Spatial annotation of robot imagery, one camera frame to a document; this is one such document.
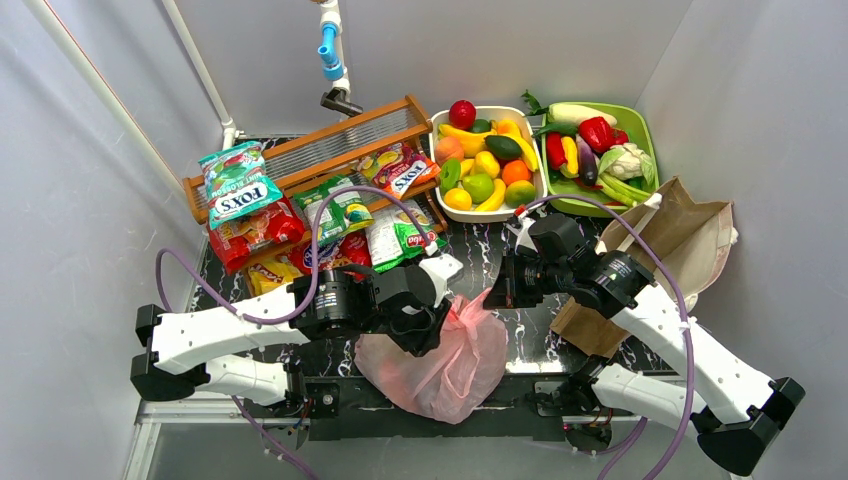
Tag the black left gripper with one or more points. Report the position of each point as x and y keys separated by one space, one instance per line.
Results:
x=424 y=326

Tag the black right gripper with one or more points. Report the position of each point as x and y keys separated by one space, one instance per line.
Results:
x=502 y=285

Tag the pink plastic grocery bag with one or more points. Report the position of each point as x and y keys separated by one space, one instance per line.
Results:
x=449 y=382

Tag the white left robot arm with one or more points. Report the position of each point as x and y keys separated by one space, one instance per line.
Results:
x=202 y=351

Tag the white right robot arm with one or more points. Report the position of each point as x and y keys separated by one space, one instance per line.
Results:
x=733 y=411

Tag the red chips bag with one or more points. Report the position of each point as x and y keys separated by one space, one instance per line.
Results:
x=352 y=249

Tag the yellow corn pepper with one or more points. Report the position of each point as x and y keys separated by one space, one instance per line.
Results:
x=570 y=169

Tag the red chili pepper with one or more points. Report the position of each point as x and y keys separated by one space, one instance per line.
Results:
x=556 y=157

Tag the green mango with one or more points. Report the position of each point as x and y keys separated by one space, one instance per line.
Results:
x=480 y=187

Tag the purple eggplant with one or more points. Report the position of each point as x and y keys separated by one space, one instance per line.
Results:
x=587 y=162

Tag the green snack packet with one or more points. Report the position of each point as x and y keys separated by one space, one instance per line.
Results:
x=343 y=215

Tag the yellow banana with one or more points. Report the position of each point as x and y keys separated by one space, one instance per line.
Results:
x=526 y=151

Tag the yellow orange small fruit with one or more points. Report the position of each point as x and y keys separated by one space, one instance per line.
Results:
x=458 y=199

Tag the yellow pear fruit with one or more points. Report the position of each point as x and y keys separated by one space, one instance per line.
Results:
x=486 y=163

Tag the cauliflower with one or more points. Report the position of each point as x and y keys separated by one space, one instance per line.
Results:
x=628 y=161

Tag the dark green avocado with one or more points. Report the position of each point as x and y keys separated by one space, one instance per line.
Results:
x=503 y=147

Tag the green cucumber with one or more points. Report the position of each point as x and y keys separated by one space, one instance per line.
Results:
x=562 y=128

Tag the orange Fox's candy bag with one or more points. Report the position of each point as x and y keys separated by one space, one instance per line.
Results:
x=397 y=168

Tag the red bell pepper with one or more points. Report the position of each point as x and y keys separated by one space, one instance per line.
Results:
x=597 y=133

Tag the green bell pepper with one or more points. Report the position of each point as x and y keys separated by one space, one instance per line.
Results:
x=450 y=175

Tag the yellow snack packet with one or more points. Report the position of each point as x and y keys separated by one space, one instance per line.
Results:
x=268 y=275

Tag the tangerine at basin back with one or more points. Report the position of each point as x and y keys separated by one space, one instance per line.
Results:
x=508 y=127

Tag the white radish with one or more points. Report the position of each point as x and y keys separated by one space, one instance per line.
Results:
x=572 y=113

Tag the brown paper bag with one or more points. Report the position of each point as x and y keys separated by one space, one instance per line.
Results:
x=693 y=240

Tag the peach fruit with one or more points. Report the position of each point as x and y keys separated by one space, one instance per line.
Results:
x=448 y=148

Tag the green vegetable basin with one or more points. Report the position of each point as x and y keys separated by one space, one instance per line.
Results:
x=635 y=126

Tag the wooden slatted rack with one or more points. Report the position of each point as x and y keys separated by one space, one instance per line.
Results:
x=306 y=162

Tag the red apple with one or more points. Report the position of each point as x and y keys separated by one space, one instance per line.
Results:
x=462 y=115

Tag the red snack bag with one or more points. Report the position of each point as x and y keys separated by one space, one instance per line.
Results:
x=234 y=241

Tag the green Fox's candy bag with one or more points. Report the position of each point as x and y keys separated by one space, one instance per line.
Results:
x=236 y=183

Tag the white pipe with blue valve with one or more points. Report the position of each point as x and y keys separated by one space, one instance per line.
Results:
x=331 y=53

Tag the white corner pipe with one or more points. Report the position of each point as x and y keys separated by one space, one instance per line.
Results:
x=228 y=125

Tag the aluminium base frame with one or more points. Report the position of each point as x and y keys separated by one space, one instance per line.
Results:
x=206 y=437

